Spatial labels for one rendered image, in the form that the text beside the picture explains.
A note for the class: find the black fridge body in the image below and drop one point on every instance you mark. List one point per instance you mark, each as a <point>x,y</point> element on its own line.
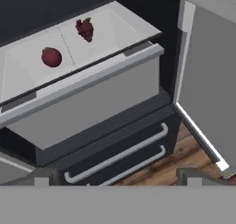
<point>144,0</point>

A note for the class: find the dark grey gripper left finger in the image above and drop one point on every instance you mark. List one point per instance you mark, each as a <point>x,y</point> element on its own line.
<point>45,174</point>

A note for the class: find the white fridge shelf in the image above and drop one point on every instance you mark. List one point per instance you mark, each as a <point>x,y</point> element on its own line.
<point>116,28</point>

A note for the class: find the white fridge crisper drawer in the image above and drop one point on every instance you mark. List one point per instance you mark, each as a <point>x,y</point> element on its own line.
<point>92,108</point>

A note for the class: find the dark red grapes bunch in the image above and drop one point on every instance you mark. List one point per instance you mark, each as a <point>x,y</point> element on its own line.
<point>85,29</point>

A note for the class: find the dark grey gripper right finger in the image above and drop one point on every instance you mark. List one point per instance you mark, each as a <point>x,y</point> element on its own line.
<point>188,173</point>

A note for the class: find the dark red beet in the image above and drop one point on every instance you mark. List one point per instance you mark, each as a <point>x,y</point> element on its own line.
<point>51,57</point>

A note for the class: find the grey fridge door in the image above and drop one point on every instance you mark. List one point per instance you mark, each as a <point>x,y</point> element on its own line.
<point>9,170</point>
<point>209,80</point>

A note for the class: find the black freezer drawer front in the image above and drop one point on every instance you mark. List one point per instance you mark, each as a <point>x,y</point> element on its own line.
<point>101,150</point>
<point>170,141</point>

